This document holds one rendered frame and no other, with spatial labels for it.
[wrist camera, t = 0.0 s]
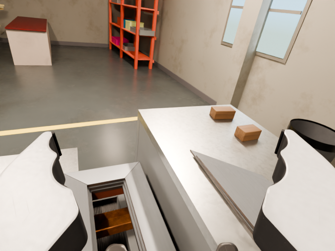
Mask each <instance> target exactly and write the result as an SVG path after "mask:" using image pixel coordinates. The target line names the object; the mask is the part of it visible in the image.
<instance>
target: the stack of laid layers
mask: <svg viewBox="0 0 335 251"><path fill-rule="evenodd" d="M118 188H122V189H123V192H124V196H125V200H126V203H127V207H128V211H129V215H130V218H131V222H132V226H133V230H134V233H135V237H136V241H137V245H138V248H139V251H147V250H146V247H145V244H144V240H143V237H142V233H141V230H140V227H139V223H138V220H137V217H136V213H135V210H134V206H133V203H132V200H131V196H130V193H129V190H128V187H127V183H126V180H125V178H122V179H117V180H112V181H106V182H101V183H96V184H90V185H87V191H88V202H89V213H90V225H91V236H92V247H93V251H98V249H97V240H96V231H95V221H94V212H93V203H92V194H94V193H99V192H104V191H109V190H114V189H118Z"/></svg>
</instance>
